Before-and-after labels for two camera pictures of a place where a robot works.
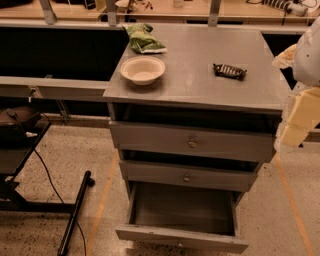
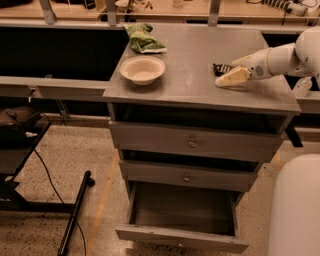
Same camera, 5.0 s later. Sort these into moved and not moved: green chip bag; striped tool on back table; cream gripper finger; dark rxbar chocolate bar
Moved: cream gripper finger
Not moved: green chip bag; striped tool on back table; dark rxbar chocolate bar
